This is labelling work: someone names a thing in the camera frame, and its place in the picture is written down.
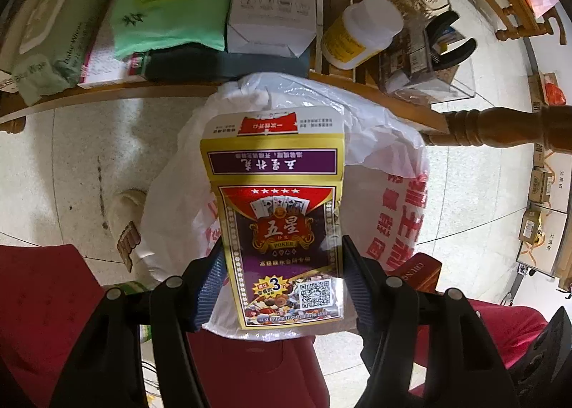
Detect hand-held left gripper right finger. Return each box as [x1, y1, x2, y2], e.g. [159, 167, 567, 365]
[342, 235, 521, 408]

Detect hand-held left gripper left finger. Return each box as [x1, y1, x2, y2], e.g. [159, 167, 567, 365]
[49, 240, 228, 408]

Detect red trash bin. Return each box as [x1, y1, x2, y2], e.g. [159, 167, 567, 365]
[185, 330, 331, 408]

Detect playing card box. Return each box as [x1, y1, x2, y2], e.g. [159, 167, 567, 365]
[199, 106, 347, 330]

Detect white red-printed plastic bag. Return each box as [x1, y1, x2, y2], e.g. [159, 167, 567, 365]
[142, 73, 430, 341]

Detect person's right leg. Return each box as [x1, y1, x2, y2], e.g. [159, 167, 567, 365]
[409, 296, 548, 408]

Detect person's leg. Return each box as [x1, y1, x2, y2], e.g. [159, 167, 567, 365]
[0, 244, 155, 408]
[409, 296, 548, 408]

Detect red cigarette box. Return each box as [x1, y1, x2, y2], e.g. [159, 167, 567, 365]
[393, 254, 443, 295]

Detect green striped sock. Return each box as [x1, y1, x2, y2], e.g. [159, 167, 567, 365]
[117, 280, 155, 299]

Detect beige slipper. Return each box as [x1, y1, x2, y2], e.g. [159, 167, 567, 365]
[107, 188, 150, 275]

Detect row of cardboard boxes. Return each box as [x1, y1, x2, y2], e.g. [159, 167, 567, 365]
[514, 142, 572, 293]

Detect person's left leg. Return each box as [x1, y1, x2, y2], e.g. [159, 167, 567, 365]
[0, 244, 155, 408]

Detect clear acrylic organizer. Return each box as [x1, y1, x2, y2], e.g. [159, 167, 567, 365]
[380, 10, 474, 100]

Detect wooden table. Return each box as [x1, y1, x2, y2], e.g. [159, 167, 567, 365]
[0, 0, 572, 154]

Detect dark grey book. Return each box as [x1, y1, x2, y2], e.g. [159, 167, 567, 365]
[145, 44, 311, 82]

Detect white yellow-label pill bottle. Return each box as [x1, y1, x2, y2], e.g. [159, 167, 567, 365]
[321, 0, 404, 69]

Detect pink white medicine box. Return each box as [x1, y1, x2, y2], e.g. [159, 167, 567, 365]
[78, 19, 148, 89]

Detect cardboard box with orange bag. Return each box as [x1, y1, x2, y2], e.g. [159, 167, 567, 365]
[527, 72, 570, 116]

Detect bright green wipes pack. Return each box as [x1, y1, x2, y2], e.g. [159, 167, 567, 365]
[109, 0, 233, 61]

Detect white carton box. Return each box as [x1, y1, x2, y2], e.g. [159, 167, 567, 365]
[226, 0, 319, 58]

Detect pale green baby wipes pack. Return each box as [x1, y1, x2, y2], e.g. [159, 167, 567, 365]
[0, 0, 121, 107]

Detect black-handled pliers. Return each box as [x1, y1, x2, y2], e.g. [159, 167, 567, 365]
[422, 11, 478, 69]

